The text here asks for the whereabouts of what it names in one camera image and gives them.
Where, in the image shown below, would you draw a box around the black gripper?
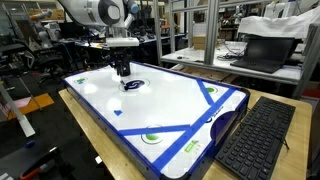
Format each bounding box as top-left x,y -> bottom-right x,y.
109,46 -> 133,72

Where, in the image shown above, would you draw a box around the black marker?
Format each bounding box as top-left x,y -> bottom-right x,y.
119,79 -> 130,92

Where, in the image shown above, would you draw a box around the white blue air hockey table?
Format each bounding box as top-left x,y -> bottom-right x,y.
61,60 -> 251,180

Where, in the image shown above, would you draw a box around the brown cardboard box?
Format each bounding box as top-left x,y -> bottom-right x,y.
192,34 -> 218,51

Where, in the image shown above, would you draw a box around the white workbench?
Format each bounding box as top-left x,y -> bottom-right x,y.
159,45 -> 304,86

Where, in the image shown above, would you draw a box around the black office chair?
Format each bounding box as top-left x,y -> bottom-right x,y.
13,35 -> 65,87

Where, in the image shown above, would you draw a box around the short blue tape strip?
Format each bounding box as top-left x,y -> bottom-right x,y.
195,78 -> 215,107

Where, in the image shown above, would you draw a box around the orange floor mat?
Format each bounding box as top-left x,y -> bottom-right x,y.
5,92 -> 55,122

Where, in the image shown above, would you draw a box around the green tape label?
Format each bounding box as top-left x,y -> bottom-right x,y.
183,139 -> 200,154

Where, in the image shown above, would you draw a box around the loose aluminium bar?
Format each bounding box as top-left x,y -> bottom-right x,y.
0,82 -> 37,138

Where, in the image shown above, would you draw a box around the black computer keyboard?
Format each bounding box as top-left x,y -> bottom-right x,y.
214,96 -> 297,180

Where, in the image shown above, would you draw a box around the white plastic cloth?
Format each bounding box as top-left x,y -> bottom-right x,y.
237,5 -> 320,40

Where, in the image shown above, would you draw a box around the thick aluminium frame post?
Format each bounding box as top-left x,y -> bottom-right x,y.
203,0 -> 222,66

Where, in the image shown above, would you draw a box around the black cable on workbench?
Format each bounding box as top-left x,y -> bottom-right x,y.
216,42 -> 248,62

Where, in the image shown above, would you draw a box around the black device with orange handle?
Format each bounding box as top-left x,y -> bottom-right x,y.
0,139 -> 76,180

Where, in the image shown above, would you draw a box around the black keyboard cable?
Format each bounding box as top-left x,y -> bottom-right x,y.
244,121 -> 291,152

